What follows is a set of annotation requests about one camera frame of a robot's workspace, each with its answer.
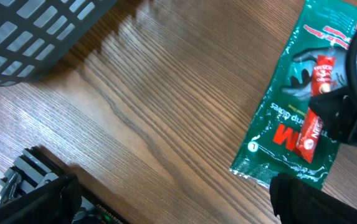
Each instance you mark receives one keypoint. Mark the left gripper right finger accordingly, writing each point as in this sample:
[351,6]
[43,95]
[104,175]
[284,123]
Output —
[296,202]

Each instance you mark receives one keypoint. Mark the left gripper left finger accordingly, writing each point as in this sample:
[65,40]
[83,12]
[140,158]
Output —
[55,202]

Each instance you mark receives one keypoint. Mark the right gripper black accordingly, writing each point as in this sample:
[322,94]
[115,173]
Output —
[338,112]

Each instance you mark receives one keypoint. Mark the red white snack packet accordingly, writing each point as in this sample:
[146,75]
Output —
[313,125]

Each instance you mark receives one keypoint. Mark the green 3M gloves packet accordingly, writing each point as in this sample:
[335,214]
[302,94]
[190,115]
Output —
[269,147]

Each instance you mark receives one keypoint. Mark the grey mesh shopping basket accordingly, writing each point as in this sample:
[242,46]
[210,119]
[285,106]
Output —
[36,34]

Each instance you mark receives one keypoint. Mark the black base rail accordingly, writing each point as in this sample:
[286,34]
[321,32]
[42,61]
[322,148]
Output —
[33,169]

